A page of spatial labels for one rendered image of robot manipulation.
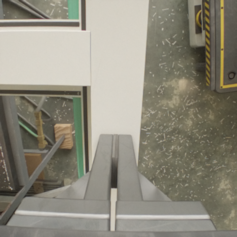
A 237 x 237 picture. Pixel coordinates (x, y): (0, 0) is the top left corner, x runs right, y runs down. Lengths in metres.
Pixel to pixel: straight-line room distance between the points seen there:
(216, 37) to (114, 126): 0.75
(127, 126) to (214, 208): 1.62
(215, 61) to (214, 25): 0.14
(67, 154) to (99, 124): 1.14
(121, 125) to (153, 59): 0.96
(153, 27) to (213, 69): 0.45
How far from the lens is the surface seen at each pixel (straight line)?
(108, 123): 0.15
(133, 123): 0.15
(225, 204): 1.76
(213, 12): 0.87
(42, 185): 1.05
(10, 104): 0.63
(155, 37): 1.11
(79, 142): 0.24
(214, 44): 0.86
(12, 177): 0.71
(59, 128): 1.16
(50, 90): 0.21
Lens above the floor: 1.08
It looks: 72 degrees down
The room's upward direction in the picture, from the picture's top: 180 degrees clockwise
